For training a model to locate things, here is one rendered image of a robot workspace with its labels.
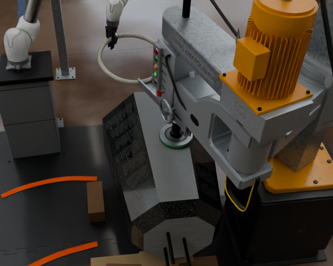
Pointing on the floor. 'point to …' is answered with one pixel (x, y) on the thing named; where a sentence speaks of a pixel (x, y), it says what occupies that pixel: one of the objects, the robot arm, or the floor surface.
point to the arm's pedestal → (27, 116)
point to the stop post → (67, 73)
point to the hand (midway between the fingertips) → (111, 44)
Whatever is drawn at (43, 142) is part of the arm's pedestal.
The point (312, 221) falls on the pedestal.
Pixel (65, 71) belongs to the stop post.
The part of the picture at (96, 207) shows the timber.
